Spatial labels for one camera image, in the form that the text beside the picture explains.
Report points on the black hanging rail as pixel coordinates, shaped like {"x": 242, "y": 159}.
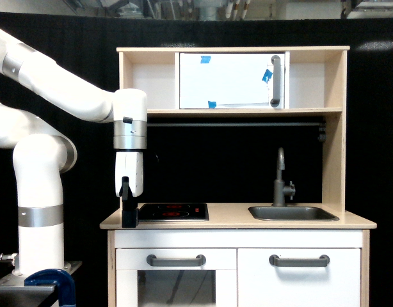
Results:
{"x": 235, "y": 124}

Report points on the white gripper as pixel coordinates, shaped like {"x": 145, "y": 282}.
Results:
{"x": 129, "y": 184}

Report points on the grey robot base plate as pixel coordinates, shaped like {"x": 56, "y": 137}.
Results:
{"x": 15, "y": 282}

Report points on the blue tape piece top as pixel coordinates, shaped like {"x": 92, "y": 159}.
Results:
{"x": 205, "y": 59}

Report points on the grey microwave door handle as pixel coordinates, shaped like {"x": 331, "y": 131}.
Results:
{"x": 277, "y": 77}

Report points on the grey cabinet door handle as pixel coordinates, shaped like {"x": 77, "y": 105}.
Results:
{"x": 322, "y": 261}

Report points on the grey toy faucet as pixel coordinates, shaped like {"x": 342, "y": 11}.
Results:
{"x": 280, "y": 189}

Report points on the white cabinet door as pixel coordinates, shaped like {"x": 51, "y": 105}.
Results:
{"x": 261, "y": 284}

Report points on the grey toy sink basin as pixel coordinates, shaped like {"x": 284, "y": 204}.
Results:
{"x": 291, "y": 214}

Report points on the blue C-clamp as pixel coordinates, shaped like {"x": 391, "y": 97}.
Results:
{"x": 59, "y": 278}

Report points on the blue tape piece right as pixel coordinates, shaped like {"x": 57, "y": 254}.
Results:
{"x": 267, "y": 76}

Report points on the blue tape piece bottom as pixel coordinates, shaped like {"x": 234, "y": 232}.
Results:
{"x": 212, "y": 104}

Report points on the black toy stovetop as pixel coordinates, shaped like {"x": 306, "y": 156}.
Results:
{"x": 154, "y": 212}

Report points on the wooden toy kitchen frame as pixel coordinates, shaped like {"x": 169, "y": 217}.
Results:
{"x": 233, "y": 168}

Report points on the silver cable connector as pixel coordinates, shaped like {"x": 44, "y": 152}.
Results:
{"x": 8, "y": 258}

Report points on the blue tape piece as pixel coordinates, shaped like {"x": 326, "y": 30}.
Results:
{"x": 205, "y": 59}
{"x": 267, "y": 76}
{"x": 212, "y": 104}

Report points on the white oven door with window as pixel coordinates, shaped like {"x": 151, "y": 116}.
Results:
{"x": 213, "y": 284}

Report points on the white microwave door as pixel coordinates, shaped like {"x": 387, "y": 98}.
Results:
{"x": 232, "y": 80}

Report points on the grey oven door handle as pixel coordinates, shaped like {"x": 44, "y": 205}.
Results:
{"x": 154, "y": 261}

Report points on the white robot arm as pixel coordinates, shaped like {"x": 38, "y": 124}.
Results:
{"x": 41, "y": 153}

